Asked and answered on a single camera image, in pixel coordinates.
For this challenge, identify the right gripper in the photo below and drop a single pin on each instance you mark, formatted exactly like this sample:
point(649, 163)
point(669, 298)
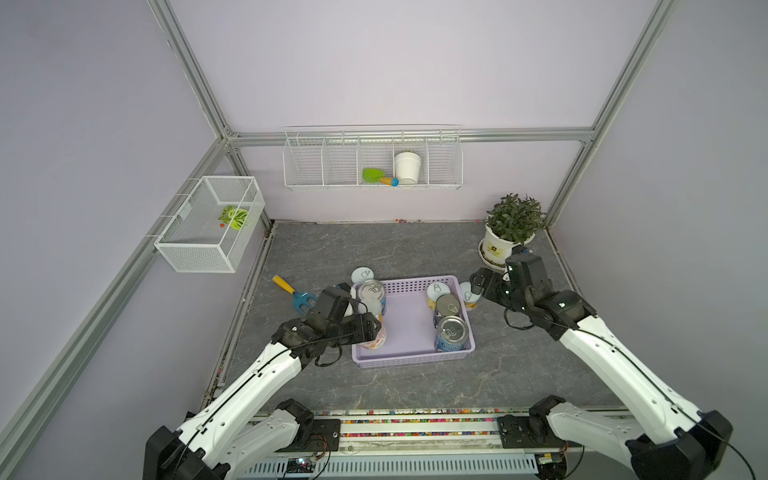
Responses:
point(490, 290)

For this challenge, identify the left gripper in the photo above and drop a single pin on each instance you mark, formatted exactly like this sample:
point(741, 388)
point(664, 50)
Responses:
point(363, 330)

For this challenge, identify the blue soup can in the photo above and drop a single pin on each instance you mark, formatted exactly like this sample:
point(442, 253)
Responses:
point(371, 290)
point(451, 334)

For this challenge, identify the pink label small can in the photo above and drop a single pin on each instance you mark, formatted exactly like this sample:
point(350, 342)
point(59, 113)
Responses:
point(378, 341)

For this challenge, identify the green label small can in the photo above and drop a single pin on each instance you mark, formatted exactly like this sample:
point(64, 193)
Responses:
point(362, 274)

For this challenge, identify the orange label small can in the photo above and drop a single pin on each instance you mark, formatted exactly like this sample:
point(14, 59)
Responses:
point(470, 299)

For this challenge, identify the lilac plastic basket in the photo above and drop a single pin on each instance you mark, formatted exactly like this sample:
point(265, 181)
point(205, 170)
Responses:
point(411, 337)

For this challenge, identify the dark navy can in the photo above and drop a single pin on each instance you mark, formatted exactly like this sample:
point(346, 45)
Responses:
point(447, 305)

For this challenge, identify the yellow label small can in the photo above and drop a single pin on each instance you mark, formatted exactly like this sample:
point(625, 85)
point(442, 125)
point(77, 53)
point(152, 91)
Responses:
point(435, 291)

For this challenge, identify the tall colourful can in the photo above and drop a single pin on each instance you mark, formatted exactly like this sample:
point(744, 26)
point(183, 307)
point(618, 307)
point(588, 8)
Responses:
point(375, 307)

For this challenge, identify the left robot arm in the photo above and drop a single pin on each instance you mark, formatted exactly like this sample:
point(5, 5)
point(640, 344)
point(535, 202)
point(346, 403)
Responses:
point(221, 441)

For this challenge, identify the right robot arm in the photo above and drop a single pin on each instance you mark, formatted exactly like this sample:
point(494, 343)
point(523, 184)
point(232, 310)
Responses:
point(668, 437)

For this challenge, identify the green toy in basket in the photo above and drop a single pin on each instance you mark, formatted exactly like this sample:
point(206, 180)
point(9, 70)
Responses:
point(233, 217)

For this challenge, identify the teal toy garden fork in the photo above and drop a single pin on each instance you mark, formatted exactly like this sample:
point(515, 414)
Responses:
point(302, 302)

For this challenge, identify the potted green plant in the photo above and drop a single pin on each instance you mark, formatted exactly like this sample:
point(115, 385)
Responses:
point(513, 221)

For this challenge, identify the green toy scoop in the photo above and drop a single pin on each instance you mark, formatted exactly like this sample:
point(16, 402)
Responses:
point(377, 176)

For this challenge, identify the white empty flower pot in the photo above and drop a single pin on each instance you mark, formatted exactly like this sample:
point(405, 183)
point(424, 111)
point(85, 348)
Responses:
point(407, 168)

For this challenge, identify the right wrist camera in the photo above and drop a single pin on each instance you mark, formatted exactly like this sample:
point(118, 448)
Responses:
point(527, 271)

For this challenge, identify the aluminium frame rail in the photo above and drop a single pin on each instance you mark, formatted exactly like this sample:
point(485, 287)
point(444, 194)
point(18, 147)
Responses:
point(440, 433)

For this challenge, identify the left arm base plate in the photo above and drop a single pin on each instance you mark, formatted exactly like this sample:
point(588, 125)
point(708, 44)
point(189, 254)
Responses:
point(321, 435)

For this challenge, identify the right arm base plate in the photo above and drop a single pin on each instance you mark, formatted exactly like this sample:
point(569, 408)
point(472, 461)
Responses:
point(524, 432)

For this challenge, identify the white wire side basket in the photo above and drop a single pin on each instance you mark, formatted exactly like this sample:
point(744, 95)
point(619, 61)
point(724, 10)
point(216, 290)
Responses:
point(192, 240)

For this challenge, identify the white wire wall shelf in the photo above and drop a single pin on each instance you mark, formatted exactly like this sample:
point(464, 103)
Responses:
point(327, 159)

